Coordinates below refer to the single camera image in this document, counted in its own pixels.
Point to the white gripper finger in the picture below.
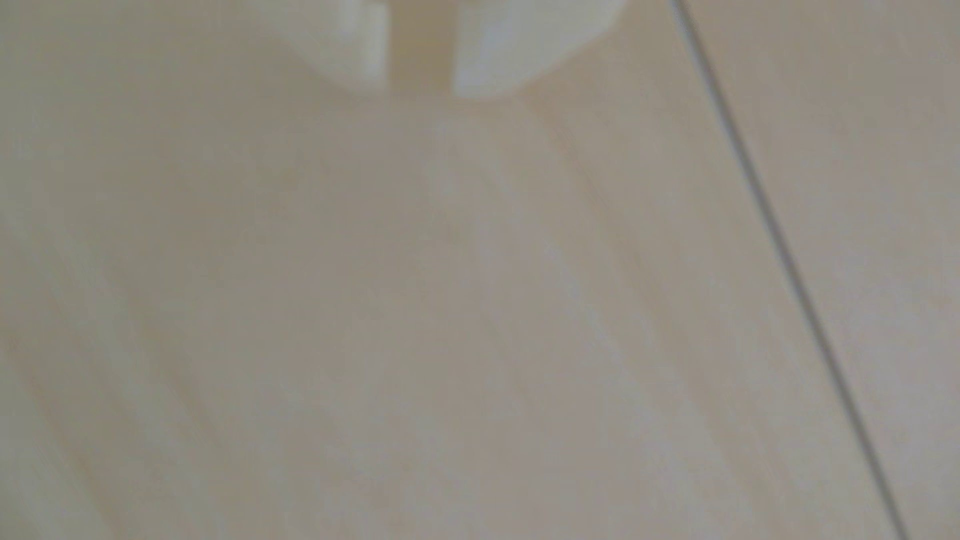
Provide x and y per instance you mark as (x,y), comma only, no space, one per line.
(337,34)
(525,37)

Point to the light plywood sheet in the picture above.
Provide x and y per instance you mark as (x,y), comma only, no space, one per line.
(375,315)
(885,187)

